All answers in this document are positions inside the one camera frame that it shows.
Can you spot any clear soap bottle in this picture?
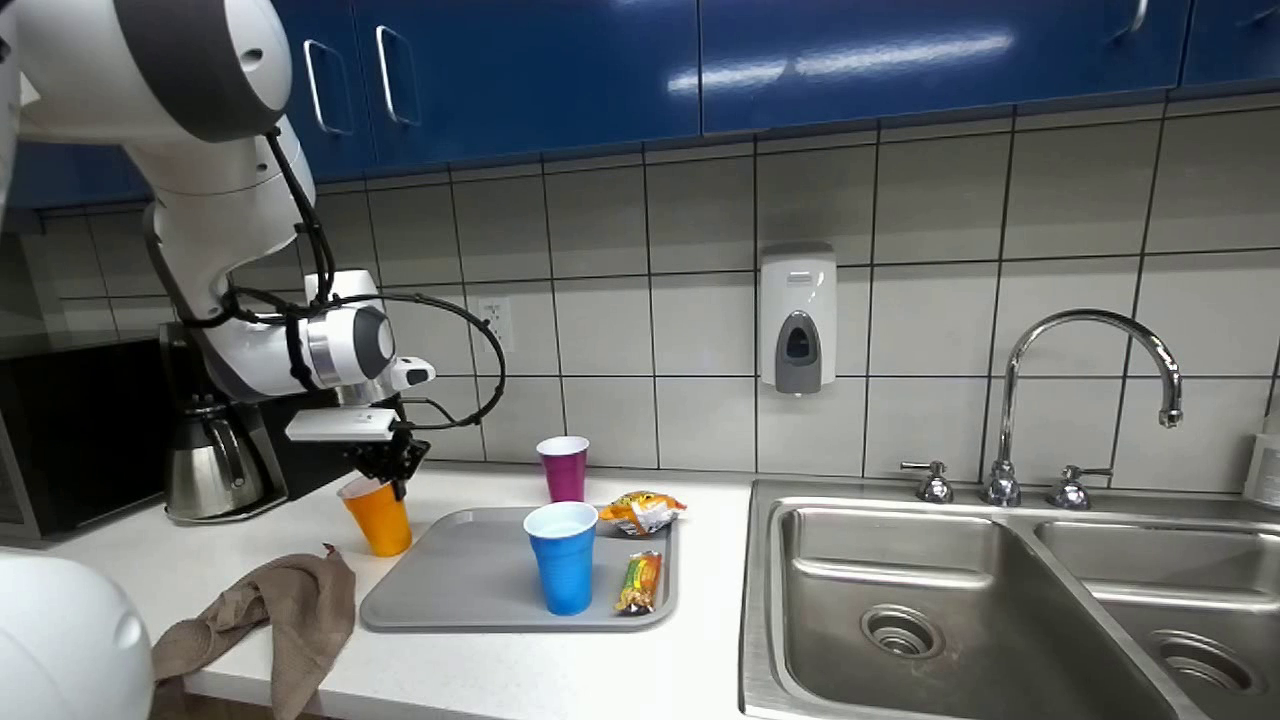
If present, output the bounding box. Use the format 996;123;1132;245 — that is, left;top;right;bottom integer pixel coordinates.
1240;398;1280;512

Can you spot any gray plastic tray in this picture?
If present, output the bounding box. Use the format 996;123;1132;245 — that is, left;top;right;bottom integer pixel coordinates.
356;504;685;636

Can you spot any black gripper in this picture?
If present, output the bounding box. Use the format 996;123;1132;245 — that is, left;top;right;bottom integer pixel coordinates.
353;436;433;504

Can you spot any orange plastic cup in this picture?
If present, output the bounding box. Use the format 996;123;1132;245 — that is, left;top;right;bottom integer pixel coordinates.
336;478;416;561

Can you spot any chrome faucet handle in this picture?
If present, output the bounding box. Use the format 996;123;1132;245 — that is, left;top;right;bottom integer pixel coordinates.
1048;462;1112;512
897;462;959;510

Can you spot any stainless steel carafe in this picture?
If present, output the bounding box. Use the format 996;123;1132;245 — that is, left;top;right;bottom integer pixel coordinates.
165;398;275;529

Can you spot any stainless steel double sink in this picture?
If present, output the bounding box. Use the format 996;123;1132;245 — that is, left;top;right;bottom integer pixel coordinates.
735;478;1280;720

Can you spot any white wall soap dispenser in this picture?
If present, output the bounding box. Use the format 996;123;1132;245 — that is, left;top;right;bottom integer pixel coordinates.
755;248;840;398

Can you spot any glossy blue upper cabinet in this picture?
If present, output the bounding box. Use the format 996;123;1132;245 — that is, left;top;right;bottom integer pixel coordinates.
0;0;1280;216

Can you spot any chrome gooseneck faucet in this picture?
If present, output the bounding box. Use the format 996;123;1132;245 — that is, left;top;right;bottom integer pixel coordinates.
986;303;1189;512

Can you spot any black steel coffee maker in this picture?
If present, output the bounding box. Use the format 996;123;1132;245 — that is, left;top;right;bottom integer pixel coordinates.
158;317;356;529

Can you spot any brown cloth towel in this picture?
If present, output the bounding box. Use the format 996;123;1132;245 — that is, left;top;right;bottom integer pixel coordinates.
147;541;362;720

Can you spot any magenta plastic cup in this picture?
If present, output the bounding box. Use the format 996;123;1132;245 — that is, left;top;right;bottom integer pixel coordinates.
534;432;592;504

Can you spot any black microwave oven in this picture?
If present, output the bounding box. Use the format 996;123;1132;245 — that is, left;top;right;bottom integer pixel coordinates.
0;338;177;548

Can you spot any yellow wrapped snack bar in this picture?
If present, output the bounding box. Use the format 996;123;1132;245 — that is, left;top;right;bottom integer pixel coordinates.
611;548;670;622

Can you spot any blue plastic cup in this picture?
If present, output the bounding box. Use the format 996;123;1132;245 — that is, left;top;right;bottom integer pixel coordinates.
522;500;605;622

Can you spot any orange Cheetos snack bag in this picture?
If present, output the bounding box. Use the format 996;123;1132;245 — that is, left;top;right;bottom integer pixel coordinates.
592;487;691;541

